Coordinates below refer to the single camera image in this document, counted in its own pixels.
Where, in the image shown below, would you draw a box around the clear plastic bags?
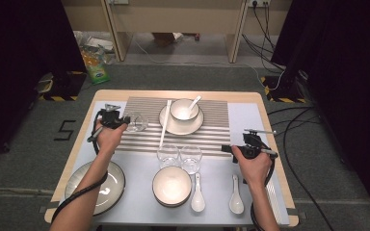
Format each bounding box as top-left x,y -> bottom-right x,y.
72,30 -> 115,54

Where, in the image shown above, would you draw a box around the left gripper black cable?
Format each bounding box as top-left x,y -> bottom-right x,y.
51,109 -> 110,223

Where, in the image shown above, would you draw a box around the person's right hand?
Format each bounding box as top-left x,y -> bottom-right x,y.
230,144 -> 274,189

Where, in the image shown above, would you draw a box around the white bowl with dark rim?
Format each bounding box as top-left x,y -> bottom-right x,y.
169,98 -> 200,122
154,193 -> 192,209
152,166 -> 193,206

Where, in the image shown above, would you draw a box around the white ceramic soup spoon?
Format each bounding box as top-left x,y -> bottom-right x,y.
191,172 -> 206,213
229,174 -> 245,215
186,95 -> 202,114

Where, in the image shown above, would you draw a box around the green snack bag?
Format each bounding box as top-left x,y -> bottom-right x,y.
81,44 -> 111,85

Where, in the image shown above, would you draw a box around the bundle of white chopsticks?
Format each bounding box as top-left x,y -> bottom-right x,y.
265,179 -> 283,224

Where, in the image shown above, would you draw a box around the pale blue table mat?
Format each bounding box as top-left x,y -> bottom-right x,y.
55,100 -> 290,227

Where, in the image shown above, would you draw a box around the long black floor cable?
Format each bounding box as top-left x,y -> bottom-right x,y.
281,106 -> 335,231

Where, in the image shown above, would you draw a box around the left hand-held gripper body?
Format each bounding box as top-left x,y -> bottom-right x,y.
97,103 -> 125,130

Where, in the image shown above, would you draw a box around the single white chopstick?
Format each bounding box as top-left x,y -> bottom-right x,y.
158,99 -> 172,150
159,99 -> 173,150

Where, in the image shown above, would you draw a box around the beige wooden desk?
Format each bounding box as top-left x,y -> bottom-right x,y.
61,0 -> 293,64

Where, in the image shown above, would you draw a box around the white wall socket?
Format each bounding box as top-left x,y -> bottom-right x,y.
247,0 -> 272,8

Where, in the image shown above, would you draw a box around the person's left hand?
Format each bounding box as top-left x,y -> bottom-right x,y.
94,118 -> 128,156

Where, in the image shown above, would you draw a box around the black power cable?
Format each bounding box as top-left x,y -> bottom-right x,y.
261,0 -> 276,52
251,0 -> 278,52

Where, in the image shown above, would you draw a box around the brown cardboard box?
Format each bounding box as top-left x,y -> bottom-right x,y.
151,32 -> 185,48

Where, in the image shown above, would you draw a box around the white plate with dark rim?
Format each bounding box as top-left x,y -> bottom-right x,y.
65,161 -> 126,217
158,101 -> 205,137

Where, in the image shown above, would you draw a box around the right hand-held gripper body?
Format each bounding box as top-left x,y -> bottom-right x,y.
234,128 -> 278,160

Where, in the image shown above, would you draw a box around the black yellow striped stand base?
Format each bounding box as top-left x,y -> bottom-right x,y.
259,75 -> 309,104
37,70 -> 88,102

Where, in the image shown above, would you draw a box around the striped grey placemat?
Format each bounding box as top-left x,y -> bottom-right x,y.
115,96 -> 233,158

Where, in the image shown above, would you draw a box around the clear drinking glass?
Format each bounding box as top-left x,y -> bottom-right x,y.
124,111 -> 149,134
157,143 -> 180,168
179,144 -> 203,175

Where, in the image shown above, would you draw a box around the black curtain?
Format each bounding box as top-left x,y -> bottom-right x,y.
271,0 -> 370,222
0,0 -> 88,165

